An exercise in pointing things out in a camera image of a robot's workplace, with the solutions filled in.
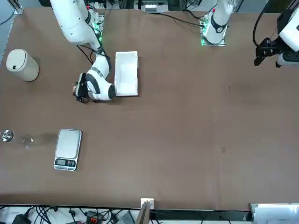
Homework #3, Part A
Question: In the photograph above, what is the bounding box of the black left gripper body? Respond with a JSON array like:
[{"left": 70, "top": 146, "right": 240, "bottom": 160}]
[{"left": 263, "top": 38, "right": 282, "bottom": 57}]

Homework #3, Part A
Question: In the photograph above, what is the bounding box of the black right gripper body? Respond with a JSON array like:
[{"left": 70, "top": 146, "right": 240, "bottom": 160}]
[{"left": 78, "top": 72, "right": 89, "bottom": 98}]

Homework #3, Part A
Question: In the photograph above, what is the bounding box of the white rectangular bin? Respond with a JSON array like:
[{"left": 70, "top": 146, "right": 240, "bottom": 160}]
[{"left": 114, "top": 50, "right": 141, "bottom": 98}]

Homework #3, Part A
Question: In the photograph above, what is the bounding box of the silver digital scale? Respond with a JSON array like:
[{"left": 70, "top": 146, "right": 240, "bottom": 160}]
[{"left": 53, "top": 128, "right": 83, "bottom": 172}]

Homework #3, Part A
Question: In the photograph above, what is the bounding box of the beige cylindrical lidded canister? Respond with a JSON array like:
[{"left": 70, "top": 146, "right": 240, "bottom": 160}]
[{"left": 5, "top": 49, "right": 40, "bottom": 83}]

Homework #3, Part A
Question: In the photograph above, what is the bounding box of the grey power strip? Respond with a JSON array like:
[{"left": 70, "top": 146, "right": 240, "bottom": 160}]
[{"left": 144, "top": 3, "right": 169, "bottom": 13}]

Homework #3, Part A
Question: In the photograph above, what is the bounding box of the small white box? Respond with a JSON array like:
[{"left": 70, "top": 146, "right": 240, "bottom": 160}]
[{"left": 141, "top": 198, "right": 155, "bottom": 209}]

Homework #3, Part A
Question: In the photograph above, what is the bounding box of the black power adapter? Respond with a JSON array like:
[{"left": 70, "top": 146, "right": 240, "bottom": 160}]
[{"left": 11, "top": 213, "right": 32, "bottom": 224}]

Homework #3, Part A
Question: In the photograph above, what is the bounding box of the white sheet board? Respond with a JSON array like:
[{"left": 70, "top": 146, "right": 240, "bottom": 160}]
[{"left": 248, "top": 203, "right": 299, "bottom": 224}]

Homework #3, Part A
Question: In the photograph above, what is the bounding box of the black cable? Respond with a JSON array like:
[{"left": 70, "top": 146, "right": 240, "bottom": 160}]
[
  {"left": 253, "top": 0, "right": 281, "bottom": 47},
  {"left": 76, "top": 43, "right": 111, "bottom": 68},
  {"left": 140, "top": 9, "right": 203, "bottom": 27}
]

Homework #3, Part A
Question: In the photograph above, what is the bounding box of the aluminium camera post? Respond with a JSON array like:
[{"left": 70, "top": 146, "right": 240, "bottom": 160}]
[{"left": 136, "top": 200, "right": 151, "bottom": 224}]

